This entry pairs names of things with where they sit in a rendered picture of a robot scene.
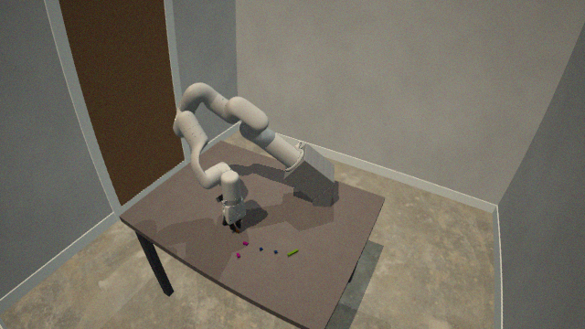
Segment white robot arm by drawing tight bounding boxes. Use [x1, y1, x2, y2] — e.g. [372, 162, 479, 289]
[173, 83, 303, 206]

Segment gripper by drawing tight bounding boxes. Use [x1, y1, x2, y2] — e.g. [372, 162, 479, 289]
[222, 198, 246, 232]

